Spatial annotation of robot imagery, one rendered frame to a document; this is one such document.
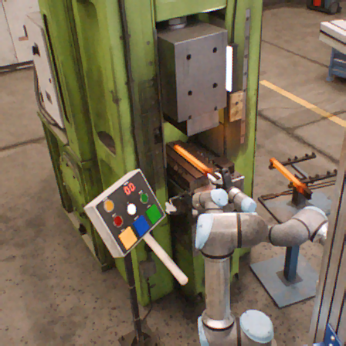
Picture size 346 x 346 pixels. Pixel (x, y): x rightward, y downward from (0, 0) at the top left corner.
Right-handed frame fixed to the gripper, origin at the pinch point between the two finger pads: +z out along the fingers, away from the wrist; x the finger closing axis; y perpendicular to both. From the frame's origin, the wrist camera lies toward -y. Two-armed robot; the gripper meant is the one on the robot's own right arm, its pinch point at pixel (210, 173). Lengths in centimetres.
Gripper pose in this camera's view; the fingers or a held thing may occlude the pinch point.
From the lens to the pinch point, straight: 246.4
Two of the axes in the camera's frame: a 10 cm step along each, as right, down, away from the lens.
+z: -5.2, -4.5, 7.3
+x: 8.5, -3.3, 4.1
